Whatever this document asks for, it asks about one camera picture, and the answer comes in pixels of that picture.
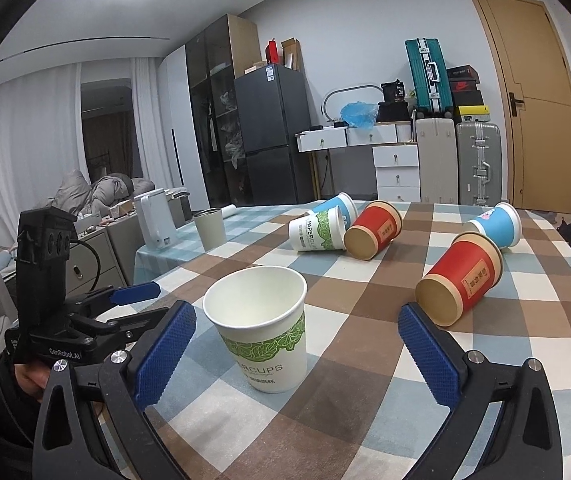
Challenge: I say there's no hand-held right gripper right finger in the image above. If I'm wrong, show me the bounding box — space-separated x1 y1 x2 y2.
398 302 567 480

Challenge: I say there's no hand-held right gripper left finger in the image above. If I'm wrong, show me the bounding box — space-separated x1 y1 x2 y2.
33 301 197 480

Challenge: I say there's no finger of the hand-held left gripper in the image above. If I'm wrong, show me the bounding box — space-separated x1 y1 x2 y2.
68 306 179 361
67 281 162 320

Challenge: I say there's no white paper cup green print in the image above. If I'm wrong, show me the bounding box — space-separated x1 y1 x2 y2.
288 206 349 253
203 266 308 394

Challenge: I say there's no person's left forearm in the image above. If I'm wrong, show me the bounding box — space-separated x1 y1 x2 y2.
0 352 44 463

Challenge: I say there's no red paper cup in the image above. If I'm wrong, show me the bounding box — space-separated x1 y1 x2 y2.
343 200 403 261
415 232 505 328

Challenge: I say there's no blue paper cup pink print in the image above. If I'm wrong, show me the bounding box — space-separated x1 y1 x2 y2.
462 202 523 250

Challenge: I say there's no person's left hand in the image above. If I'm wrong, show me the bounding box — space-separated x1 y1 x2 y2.
14 363 52 392

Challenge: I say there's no grey side cabinet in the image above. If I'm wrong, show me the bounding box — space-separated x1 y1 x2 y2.
67 219 142 307

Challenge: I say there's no white electric kettle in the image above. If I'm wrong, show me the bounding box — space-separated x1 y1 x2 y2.
134 188 178 250

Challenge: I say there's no checked tablecloth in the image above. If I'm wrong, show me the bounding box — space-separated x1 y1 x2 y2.
133 200 571 480

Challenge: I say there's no grey-green tumbler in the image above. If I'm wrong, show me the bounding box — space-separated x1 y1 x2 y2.
194 207 227 251

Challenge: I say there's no grey clothing pile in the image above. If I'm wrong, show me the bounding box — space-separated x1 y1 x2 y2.
47 169 159 217

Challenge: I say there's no white sheer curtain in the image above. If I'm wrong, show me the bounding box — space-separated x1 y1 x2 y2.
130 54 174 195
0 61 85 211

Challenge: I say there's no white wardrobe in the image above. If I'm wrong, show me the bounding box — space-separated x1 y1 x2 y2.
158 45 212 202

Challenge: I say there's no white drawer cabinet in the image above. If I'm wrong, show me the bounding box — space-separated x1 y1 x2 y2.
371 143 423 204

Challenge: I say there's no dark glass-door cabinet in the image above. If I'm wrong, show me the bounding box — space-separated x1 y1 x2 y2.
186 13 262 212

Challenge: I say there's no beige suitcase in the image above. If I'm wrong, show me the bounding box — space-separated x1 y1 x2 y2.
414 117 459 205

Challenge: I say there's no silver suitcase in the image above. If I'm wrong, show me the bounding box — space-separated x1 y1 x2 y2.
455 121 504 206

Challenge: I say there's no dark grey refrigerator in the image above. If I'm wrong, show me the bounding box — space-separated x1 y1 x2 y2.
234 63 314 207

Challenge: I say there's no white desk with drawers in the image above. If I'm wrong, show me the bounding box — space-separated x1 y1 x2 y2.
295 122 415 202

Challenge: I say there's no blue plastic bag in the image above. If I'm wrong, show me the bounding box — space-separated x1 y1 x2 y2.
340 102 380 129

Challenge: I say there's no black bag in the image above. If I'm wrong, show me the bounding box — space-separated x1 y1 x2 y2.
376 80 411 123

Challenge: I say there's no stack of shoe boxes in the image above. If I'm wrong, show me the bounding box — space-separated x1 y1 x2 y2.
446 64 491 124

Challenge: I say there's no wooden door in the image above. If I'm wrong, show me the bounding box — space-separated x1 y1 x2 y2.
467 0 571 215

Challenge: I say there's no oval mirror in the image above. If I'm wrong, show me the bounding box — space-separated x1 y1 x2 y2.
321 83 384 124

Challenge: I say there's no teal suitcase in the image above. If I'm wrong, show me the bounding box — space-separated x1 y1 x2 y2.
404 38 457 115

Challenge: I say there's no cardboard box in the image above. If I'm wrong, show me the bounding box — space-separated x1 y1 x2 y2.
280 38 301 72

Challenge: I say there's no black cable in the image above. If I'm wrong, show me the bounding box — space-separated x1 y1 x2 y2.
67 238 103 295

